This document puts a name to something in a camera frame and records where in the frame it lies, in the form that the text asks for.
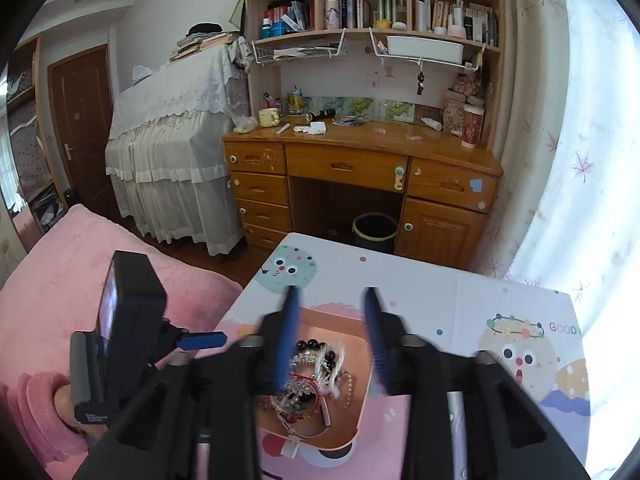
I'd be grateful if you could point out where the pink plastic tray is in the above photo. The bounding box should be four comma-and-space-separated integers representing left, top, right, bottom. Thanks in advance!
252, 307, 377, 461

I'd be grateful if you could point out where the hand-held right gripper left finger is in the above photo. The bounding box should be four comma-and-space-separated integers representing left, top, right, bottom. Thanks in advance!
75, 286, 303, 480

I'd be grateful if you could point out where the white plastic tray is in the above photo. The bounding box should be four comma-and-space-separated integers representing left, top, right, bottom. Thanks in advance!
387, 36, 463, 64

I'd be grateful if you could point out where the wooden shelf unit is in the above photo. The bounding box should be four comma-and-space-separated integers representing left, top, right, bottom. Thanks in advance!
0, 35, 68, 233

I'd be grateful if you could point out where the white leaf print curtain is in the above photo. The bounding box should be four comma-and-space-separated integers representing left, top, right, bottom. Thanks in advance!
495, 0, 640, 466

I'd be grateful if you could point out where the row of books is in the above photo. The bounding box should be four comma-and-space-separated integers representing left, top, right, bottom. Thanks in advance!
412, 0, 501, 46
262, 1, 315, 38
325, 0, 408, 30

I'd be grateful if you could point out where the white wire basket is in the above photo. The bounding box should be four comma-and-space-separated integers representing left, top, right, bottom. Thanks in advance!
369, 27, 486, 72
251, 30, 347, 65

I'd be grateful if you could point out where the wooden desk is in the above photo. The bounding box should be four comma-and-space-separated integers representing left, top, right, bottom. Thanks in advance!
221, 117, 503, 271

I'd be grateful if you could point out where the red string bracelet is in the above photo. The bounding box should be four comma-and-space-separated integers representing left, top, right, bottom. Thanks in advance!
287, 372, 326, 391

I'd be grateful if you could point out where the pink fluffy blanket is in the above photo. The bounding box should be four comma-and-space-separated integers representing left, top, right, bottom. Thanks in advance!
0, 203, 246, 480

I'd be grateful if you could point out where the red and pearl bead bracelet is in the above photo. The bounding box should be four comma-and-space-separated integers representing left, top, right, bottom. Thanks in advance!
270, 392, 326, 423

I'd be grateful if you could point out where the stack of books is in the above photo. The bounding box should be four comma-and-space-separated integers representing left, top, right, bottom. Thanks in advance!
170, 31, 241, 63

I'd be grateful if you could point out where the brown wooden door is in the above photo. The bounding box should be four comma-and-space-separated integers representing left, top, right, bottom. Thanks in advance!
47, 45, 121, 221

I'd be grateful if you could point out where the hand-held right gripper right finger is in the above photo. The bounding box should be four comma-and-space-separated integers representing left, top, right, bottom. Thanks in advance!
364, 287, 593, 480

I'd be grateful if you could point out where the green picture strip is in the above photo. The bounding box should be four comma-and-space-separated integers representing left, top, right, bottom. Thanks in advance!
305, 96, 416, 123

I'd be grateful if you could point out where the dark trash bin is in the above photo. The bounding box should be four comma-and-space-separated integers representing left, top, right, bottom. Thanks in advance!
352, 212, 398, 253

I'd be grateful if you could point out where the black bead bracelet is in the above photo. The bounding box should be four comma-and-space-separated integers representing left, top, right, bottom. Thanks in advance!
295, 339, 338, 376

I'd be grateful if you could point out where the floral printed box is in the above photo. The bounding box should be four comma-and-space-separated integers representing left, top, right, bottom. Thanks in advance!
442, 87, 473, 133

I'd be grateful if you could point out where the piano with white lace cover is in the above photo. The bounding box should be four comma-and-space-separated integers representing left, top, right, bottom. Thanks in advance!
105, 35, 251, 257

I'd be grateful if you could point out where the red paper cup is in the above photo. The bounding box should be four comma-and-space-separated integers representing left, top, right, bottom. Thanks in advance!
461, 106, 485, 149

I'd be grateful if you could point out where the white pearl bracelet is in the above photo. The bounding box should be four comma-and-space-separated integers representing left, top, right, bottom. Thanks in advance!
320, 342, 356, 408

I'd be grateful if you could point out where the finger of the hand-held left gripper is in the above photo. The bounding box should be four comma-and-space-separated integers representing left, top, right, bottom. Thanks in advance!
165, 327, 229, 356

